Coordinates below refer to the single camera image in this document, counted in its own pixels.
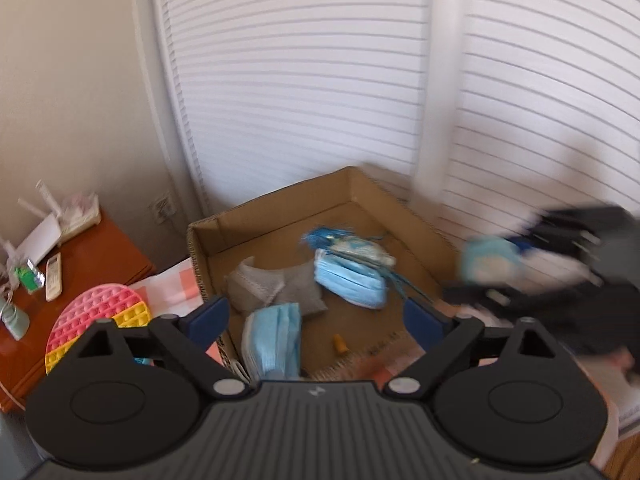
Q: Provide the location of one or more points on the pink checkered tablecloth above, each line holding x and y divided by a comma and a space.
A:
170, 290

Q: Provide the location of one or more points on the white louvered closet door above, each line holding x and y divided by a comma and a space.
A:
550, 85
300, 85

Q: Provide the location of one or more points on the white closet frame post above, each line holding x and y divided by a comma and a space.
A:
440, 85

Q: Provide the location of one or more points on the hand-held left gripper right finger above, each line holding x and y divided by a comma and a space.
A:
422, 325

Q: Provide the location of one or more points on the patterned white blue packet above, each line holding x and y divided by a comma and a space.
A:
360, 250

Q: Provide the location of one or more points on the rainbow pop bubble toy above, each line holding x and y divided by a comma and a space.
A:
100, 305

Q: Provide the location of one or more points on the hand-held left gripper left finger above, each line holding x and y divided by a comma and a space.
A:
210, 322

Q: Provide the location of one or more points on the wooden nightstand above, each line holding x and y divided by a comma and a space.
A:
110, 260

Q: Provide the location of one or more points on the cardboard box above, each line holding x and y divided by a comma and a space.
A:
350, 321

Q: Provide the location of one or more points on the grey knitted cloth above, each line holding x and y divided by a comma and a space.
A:
295, 285

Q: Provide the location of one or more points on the small orange cone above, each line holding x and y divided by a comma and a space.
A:
341, 346

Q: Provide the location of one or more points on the blue face mask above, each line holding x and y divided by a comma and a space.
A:
272, 340
350, 285

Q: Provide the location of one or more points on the light blue cloth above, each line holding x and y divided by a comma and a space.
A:
485, 260

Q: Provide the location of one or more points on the white router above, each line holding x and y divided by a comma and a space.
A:
37, 237

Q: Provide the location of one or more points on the white remote control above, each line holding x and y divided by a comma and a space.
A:
53, 277

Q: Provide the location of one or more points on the green white small packet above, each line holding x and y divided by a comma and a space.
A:
27, 277

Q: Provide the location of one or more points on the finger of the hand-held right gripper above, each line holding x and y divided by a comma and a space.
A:
510, 302
555, 237

